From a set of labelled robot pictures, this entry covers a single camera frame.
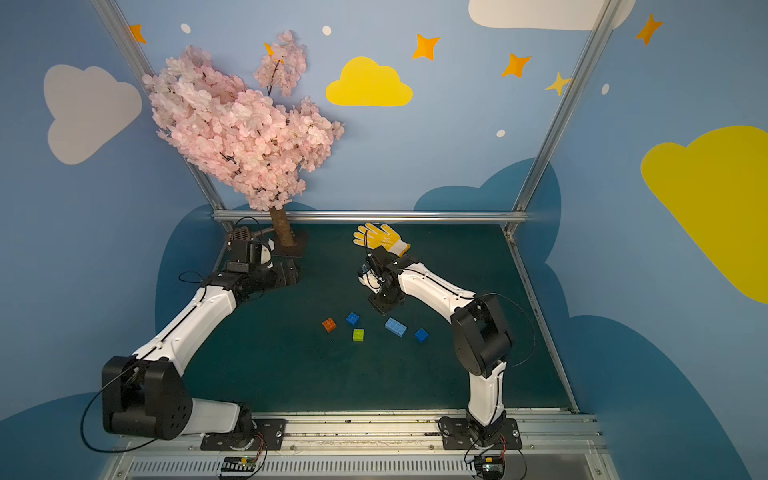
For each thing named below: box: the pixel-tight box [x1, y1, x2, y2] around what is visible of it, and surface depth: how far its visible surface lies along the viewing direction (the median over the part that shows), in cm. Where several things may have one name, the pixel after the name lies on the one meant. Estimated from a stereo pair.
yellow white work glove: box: [353, 222, 411, 257], surface depth 122 cm
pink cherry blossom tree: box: [143, 30, 345, 247], surface depth 77 cm
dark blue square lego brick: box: [346, 312, 360, 327], surface depth 96 cm
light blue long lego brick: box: [384, 316, 408, 337], surface depth 95 cm
